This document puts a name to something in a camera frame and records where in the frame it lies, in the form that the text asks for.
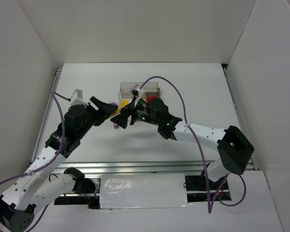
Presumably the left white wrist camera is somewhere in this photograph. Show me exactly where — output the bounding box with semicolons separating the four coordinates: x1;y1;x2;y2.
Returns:
70;89;85;106

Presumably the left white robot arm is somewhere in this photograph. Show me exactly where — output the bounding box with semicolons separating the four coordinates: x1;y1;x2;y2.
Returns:
0;97;117;232

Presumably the small clear container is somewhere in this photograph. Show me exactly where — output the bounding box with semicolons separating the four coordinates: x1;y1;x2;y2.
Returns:
118;92;133;108

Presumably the left aluminium rail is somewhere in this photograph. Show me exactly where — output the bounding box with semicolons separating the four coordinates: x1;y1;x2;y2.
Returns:
30;66;63;164

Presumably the red rounded lego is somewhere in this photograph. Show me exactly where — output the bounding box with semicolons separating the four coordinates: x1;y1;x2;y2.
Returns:
147;96;157;103

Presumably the long clear container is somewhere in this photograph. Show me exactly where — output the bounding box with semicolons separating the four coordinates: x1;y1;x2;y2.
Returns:
119;82;160;99

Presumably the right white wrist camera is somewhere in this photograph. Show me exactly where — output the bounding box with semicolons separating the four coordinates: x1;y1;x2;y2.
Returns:
130;84;145;108

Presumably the aluminium rail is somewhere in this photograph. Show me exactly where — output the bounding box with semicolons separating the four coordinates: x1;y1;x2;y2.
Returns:
54;161;203;174
30;66;63;164

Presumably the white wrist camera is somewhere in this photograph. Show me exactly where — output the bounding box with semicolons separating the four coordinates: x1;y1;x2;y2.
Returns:
70;89;85;106
130;84;145;108

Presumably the yellow lego brick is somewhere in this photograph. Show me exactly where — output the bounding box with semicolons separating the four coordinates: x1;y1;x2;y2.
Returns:
121;99;129;108

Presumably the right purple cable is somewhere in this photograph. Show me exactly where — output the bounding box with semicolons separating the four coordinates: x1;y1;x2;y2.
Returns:
140;76;247;215

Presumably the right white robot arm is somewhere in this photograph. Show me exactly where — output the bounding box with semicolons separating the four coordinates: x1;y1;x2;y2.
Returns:
111;98;254;182

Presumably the aluminium front rail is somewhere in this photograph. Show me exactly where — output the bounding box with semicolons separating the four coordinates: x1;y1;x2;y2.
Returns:
54;161;203;174

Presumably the long yellow lego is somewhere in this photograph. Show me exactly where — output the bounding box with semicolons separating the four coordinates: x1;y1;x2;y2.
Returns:
114;108;121;115

